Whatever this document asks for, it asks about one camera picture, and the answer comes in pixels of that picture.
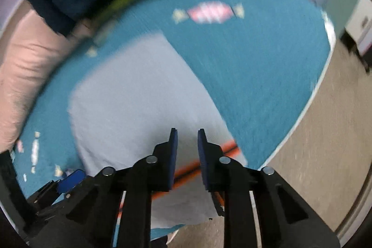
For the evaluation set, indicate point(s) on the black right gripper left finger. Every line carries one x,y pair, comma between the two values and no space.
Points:
112,209

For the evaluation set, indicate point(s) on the white cabinet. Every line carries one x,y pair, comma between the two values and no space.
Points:
356,36

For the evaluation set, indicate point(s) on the teal quilted bed cover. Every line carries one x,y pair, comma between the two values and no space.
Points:
259,60

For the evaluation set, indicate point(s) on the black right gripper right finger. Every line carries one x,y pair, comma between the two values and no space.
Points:
260,208

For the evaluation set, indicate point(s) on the grey and navy sweater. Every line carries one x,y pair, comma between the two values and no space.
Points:
125,107

